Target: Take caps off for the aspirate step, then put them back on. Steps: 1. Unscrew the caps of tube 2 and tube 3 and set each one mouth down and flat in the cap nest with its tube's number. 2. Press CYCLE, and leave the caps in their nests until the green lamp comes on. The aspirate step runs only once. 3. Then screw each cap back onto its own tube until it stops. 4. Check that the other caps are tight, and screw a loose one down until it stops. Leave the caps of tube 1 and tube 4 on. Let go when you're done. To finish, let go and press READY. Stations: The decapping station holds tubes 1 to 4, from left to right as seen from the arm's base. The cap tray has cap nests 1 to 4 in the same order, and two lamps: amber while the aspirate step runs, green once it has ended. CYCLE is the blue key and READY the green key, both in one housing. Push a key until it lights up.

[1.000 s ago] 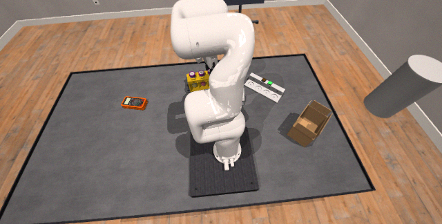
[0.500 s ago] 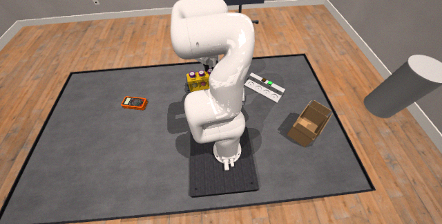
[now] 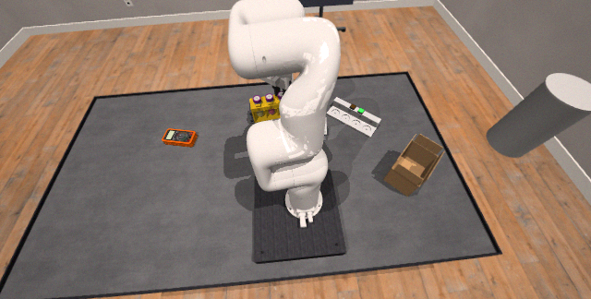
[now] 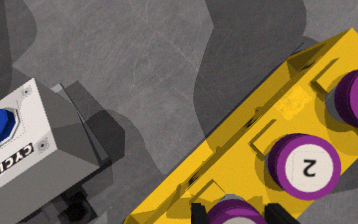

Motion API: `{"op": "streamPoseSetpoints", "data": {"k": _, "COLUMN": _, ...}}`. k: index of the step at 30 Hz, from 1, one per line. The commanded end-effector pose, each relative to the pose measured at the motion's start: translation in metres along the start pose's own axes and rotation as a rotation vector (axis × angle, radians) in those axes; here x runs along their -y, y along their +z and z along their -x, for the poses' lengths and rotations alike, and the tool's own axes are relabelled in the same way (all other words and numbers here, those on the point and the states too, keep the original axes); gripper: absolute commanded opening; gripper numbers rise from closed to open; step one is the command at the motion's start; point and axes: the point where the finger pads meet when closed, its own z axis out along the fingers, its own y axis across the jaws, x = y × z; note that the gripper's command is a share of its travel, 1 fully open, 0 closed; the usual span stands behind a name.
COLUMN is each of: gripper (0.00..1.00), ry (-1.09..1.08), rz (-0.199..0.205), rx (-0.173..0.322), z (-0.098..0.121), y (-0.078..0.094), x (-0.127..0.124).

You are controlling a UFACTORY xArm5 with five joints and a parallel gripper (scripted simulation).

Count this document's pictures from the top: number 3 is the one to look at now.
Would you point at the brown cardboard box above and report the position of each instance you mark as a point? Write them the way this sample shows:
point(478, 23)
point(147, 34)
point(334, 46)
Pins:
point(414, 165)

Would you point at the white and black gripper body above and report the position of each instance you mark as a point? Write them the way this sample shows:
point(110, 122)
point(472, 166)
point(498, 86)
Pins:
point(284, 81)

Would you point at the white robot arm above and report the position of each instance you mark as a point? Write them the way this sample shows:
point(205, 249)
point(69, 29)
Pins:
point(287, 152)

